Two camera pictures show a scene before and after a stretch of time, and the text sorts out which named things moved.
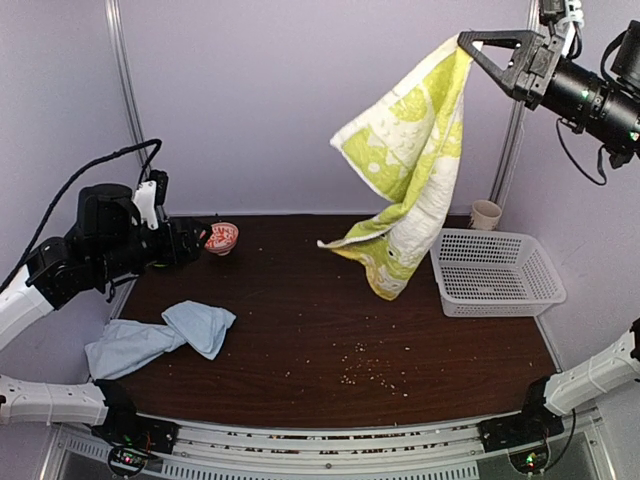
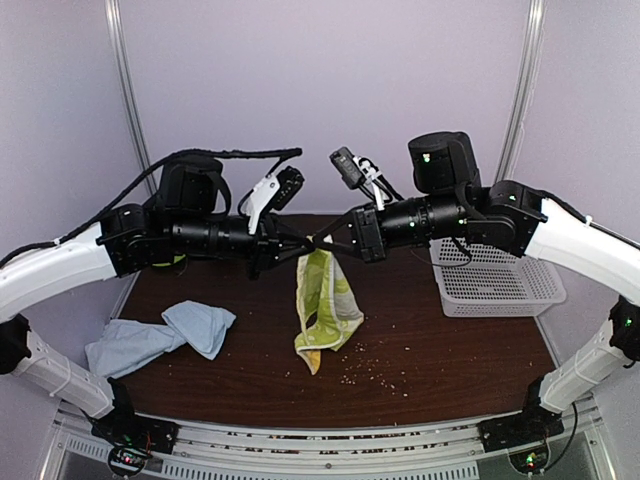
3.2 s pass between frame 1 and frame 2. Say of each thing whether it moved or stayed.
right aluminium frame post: stayed
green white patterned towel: moved
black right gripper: moved
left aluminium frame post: stayed
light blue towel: stayed
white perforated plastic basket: stayed
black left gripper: moved
